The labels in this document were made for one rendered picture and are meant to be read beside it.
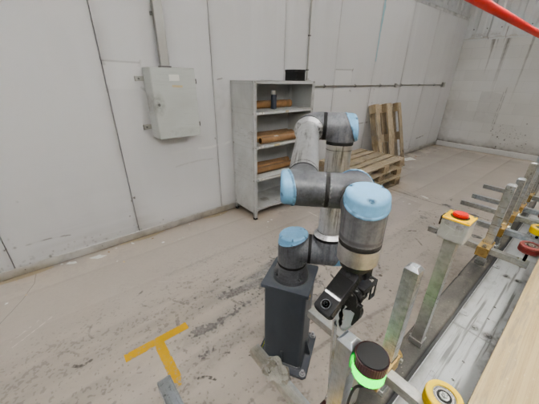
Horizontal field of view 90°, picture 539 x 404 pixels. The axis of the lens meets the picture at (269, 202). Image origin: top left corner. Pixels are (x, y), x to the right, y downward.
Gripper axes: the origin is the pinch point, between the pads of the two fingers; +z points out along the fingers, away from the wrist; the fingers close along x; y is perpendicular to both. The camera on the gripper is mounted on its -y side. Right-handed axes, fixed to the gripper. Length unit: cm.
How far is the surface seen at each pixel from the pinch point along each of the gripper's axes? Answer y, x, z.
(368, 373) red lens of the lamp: -12.3, -13.6, -10.8
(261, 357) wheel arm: -14.3, 14.5, 14.7
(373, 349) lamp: -8.5, -12.0, -11.8
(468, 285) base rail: 90, -10, 32
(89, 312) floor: -55, 169, 100
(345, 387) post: -11.0, -9.5, 0.3
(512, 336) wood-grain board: 45, -29, 11
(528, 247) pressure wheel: 108, -22, 12
